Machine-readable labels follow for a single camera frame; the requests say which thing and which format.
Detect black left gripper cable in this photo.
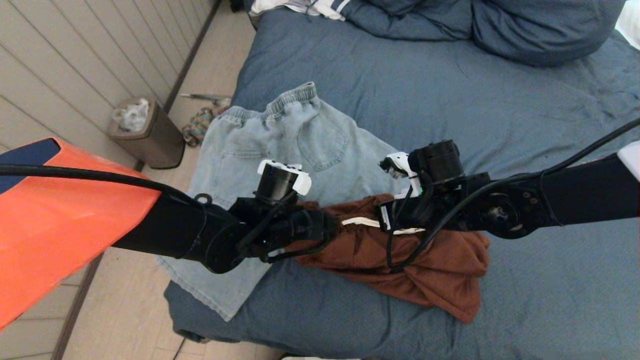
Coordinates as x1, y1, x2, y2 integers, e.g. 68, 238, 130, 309
260, 220, 341, 264

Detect light blue denim shorts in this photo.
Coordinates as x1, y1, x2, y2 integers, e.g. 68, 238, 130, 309
157, 81, 416, 322

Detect multicoloured cloth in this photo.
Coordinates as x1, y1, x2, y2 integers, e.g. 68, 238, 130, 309
181, 106, 230, 148

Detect clear plastic bin liner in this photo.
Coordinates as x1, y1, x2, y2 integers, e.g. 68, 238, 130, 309
111, 98, 151, 133

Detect silver metal object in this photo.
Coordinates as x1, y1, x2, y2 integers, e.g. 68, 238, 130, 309
180, 92, 232, 107

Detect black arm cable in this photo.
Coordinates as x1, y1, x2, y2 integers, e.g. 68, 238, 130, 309
0, 164, 213, 207
385, 117, 640, 273

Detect blue bed cover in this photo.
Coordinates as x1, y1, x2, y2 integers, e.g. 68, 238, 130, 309
164, 7, 640, 360

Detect white striped garment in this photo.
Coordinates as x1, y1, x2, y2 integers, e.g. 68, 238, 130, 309
249, 0, 357, 22

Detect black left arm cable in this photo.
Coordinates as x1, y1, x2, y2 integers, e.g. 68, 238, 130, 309
0, 164, 213, 207

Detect blue pillow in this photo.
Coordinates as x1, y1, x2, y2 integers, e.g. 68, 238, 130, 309
471, 0, 626, 67

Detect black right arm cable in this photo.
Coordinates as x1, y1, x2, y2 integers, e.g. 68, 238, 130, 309
385, 117, 640, 273

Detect rust brown shorts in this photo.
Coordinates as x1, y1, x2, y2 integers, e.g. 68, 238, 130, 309
287, 194, 492, 324

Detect brown metal trash bin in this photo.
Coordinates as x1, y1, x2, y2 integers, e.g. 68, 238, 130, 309
108, 97, 186, 170

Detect crumpled blue blanket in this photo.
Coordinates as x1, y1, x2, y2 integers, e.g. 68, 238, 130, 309
345, 0, 475, 42

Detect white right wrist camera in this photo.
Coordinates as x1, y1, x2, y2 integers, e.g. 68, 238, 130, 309
378, 151, 426, 201

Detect white pillow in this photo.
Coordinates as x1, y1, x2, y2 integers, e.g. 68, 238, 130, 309
614, 0, 640, 51

